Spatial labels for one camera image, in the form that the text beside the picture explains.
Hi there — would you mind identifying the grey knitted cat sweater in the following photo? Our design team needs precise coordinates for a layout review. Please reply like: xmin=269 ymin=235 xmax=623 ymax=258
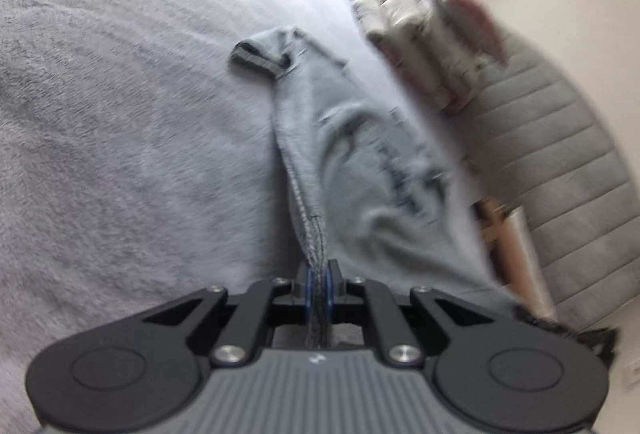
xmin=231 ymin=27 xmax=515 ymax=347

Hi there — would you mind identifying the light grey bed sheet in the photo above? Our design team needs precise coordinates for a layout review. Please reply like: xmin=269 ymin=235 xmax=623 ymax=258
xmin=0 ymin=0 xmax=501 ymax=434

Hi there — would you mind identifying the grey quilted headboard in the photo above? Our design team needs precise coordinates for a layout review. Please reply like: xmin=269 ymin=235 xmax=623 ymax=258
xmin=454 ymin=32 xmax=639 ymax=329

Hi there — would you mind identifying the folded white floral quilt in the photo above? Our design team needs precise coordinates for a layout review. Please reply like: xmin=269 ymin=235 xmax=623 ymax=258
xmin=352 ymin=0 xmax=504 ymax=113

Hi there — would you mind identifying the pink grey pillow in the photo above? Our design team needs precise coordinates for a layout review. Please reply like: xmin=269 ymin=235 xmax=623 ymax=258
xmin=436 ymin=0 xmax=509 ymax=66

